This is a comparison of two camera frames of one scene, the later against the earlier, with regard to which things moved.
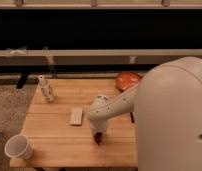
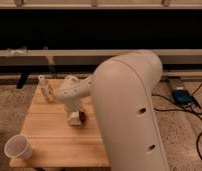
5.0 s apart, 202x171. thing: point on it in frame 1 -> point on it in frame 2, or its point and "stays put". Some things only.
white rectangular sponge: x=76 y=116 stays put
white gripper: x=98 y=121 -> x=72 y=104
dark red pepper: x=98 y=137 -> x=82 y=116
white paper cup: x=19 y=146 stays put
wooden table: x=62 y=135 stays put
